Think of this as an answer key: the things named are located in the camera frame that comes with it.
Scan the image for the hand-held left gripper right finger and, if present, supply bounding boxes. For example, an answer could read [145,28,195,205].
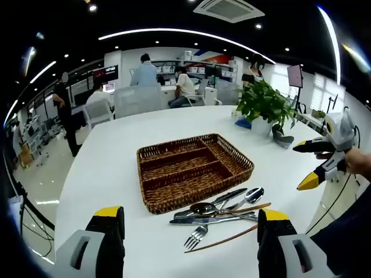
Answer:
[256,207,336,278]

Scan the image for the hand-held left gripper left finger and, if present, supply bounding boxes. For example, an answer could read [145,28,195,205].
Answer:
[54,205,126,278]

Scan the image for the brown wooden chopstick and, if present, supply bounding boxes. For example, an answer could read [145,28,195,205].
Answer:
[197,202,272,218]
[184,225,259,254]

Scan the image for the brown wicker storage basket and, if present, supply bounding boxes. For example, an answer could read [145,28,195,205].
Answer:
[136,133,255,215]

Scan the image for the shelf of white storage boxes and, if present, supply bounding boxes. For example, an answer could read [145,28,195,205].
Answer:
[150,50,239,86]

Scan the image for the person's right hand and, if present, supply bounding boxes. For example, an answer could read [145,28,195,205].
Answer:
[345,147,371,175]

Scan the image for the grey fabric object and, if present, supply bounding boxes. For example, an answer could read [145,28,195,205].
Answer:
[271,124,295,149]

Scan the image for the monitor on tripod stand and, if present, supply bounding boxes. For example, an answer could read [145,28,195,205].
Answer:
[286,64,305,112]

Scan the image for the green potted plant white pot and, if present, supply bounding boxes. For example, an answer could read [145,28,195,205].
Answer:
[235,79,299,137]

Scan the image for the operator person dark clothes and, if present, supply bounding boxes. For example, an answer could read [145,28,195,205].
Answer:
[308,173,371,278]

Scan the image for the white mesh office chair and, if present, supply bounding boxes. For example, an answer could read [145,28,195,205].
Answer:
[185,78,210,107]
[114,85,163,119]
[83,100,115,128]
[214,80,243,107]

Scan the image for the cardboard box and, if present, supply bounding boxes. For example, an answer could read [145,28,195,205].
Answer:
[19,144,35,169]

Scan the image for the ceiling air conditioner vent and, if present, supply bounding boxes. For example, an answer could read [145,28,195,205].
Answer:
[192,0,266,24]

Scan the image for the curved ceiling light strip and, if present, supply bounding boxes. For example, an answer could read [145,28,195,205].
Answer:
[97,28,276,64]

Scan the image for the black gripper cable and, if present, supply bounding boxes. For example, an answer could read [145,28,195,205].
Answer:
[304,173,353,235]

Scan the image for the dark wall screen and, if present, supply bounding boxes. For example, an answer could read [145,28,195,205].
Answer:
[88,65,119,87]

